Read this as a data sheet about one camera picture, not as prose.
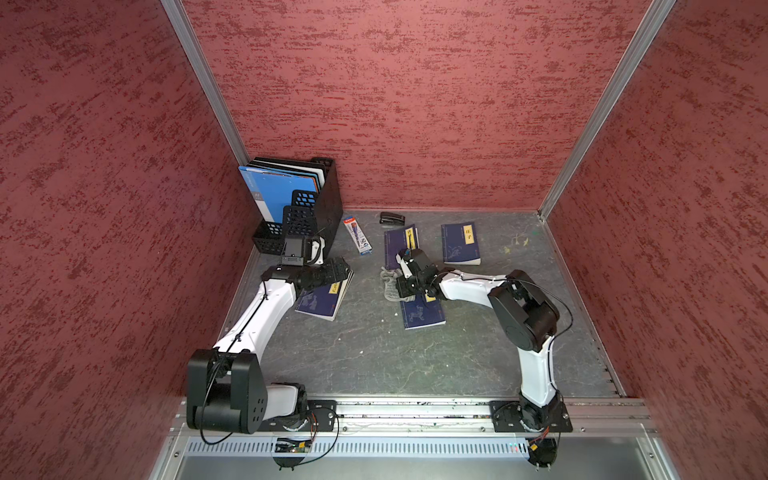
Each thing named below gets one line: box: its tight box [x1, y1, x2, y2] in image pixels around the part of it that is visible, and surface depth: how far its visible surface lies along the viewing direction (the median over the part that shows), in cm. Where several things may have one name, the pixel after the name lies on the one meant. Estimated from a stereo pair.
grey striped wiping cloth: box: [380, 266, 407, 302], surface depth 99 cm
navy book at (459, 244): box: [441, 222, 481, 265], surface depth 111 cm
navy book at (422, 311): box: [400, 294, 447, 331], surface depth 94 cm
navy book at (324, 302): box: [294, 270, 355, 321], surface depth 94 cm
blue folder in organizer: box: [238, 166, 318, 223], surface depth 91 cm
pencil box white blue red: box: [343, 216, 373, 256], surface depth 113 cm
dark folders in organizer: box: [239, 157, 327, 190], surface depth 92 cm
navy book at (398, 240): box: [384, 223, 420, 270], surface depth 112 cm
